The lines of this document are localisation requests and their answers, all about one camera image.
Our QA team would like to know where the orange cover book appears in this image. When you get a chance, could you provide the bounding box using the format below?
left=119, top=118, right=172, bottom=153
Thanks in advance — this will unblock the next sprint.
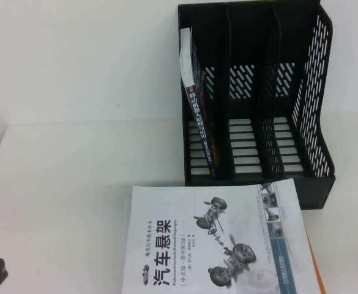
left=302, top=226, right=329, bottom=294

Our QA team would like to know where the white automotive suspension book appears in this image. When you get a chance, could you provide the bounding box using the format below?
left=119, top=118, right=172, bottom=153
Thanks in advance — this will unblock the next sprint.
left=122, top=178, right=321, bottom=294

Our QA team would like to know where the black plastic book stand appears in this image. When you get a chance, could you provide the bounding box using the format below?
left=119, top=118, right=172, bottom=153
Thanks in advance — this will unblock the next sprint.
left=177, top=2, right=338, bottom=211

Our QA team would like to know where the dark mobile robotics book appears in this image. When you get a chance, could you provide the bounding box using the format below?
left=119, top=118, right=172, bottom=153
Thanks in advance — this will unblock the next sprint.
left=180, top=26, right=225, bottom=181

